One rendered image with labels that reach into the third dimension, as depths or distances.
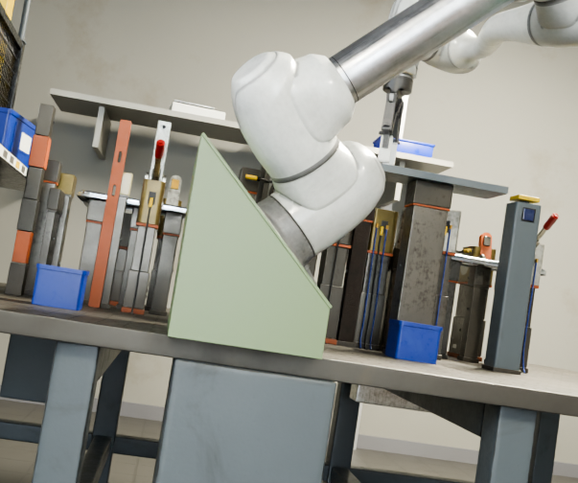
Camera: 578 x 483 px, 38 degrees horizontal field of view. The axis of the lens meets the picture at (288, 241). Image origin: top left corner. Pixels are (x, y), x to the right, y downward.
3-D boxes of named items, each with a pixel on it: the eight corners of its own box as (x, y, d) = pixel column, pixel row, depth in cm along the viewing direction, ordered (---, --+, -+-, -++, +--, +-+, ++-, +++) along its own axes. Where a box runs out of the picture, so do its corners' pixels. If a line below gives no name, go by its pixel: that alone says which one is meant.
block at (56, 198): (47, 296, 239) (65, 193, 241) (41, 297, 227) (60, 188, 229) (36, 294, 238) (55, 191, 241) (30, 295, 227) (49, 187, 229)
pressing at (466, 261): (519, 276, 267) (520, 271, 267) (552, 275, 245) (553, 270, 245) (81, 201, 246) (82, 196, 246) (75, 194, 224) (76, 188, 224)
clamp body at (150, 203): (145, 315, 223) (167, 185, 226) (144, 317, 213) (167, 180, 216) (120, 311, 222) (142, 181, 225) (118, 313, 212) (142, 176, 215)
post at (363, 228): (350, 346, 226) (372, 200, 228) (355, 347, 221) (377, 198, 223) (332, 343, 225) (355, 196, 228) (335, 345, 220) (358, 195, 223)
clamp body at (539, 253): (514, 371, 240) (531, 246, 243) (533, 376, 228) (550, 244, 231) (490, 367, 239) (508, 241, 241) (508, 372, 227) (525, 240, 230)
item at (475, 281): (472, 361, 253) (485, 267, 255) (478, 363, 248) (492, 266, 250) (456, 359, 252) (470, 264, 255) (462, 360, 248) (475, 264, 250)
